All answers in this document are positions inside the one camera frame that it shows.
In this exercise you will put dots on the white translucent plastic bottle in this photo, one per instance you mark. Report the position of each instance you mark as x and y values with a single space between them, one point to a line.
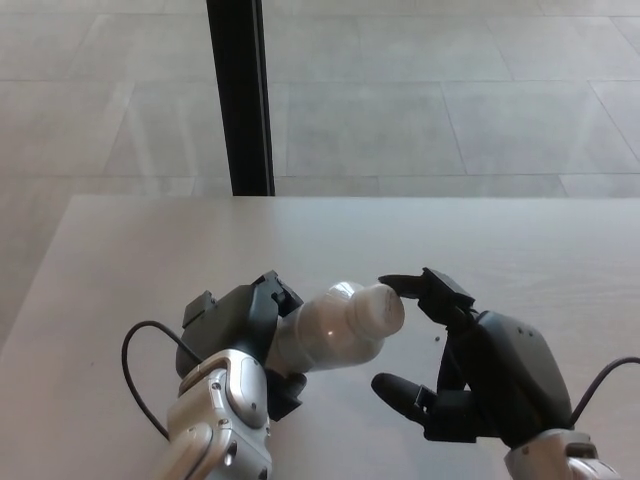
325 342

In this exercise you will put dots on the white screw bottle cap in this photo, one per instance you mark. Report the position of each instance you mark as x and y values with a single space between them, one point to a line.
382 310

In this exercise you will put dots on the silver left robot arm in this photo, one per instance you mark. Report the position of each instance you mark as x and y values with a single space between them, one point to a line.
220 425

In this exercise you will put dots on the black window frame post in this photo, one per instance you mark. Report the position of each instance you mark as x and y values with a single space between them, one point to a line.
240 95

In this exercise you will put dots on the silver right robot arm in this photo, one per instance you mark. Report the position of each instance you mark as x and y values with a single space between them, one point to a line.
555 457

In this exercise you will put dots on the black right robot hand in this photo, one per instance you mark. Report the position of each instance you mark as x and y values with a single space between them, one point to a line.
510 375

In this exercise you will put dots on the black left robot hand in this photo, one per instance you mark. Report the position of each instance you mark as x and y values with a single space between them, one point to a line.
230 320

